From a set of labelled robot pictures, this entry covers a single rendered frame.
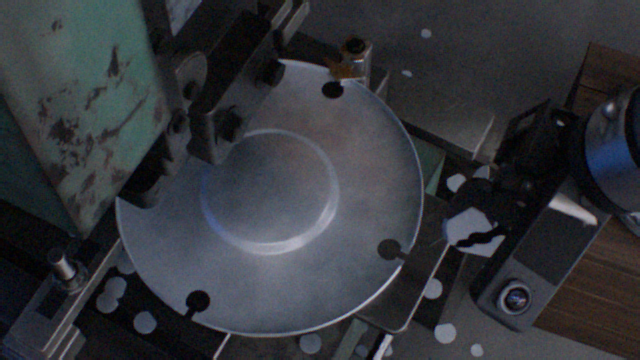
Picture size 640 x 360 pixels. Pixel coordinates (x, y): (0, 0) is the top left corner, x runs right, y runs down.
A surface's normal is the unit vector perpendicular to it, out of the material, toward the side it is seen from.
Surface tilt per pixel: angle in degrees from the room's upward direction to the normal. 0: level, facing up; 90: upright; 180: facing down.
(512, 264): 40
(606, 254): 0
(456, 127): 0
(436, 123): 0
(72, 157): 90
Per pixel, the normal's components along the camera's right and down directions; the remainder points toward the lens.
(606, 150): -0.90, 0.12
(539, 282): 0.09, 0.21
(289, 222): 0.00, -0.45
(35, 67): 0.88, 0.43
